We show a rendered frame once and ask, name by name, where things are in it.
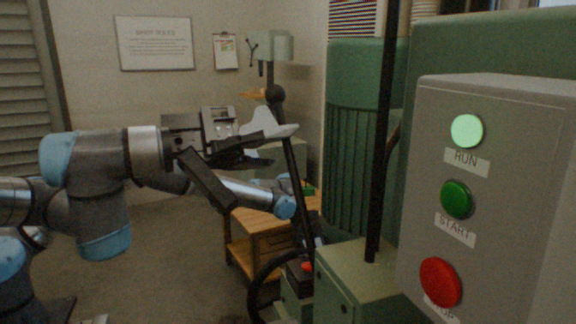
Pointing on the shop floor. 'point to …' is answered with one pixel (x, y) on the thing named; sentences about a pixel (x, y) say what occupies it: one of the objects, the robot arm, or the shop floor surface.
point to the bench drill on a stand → (255, 42)
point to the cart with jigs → (263, 236)
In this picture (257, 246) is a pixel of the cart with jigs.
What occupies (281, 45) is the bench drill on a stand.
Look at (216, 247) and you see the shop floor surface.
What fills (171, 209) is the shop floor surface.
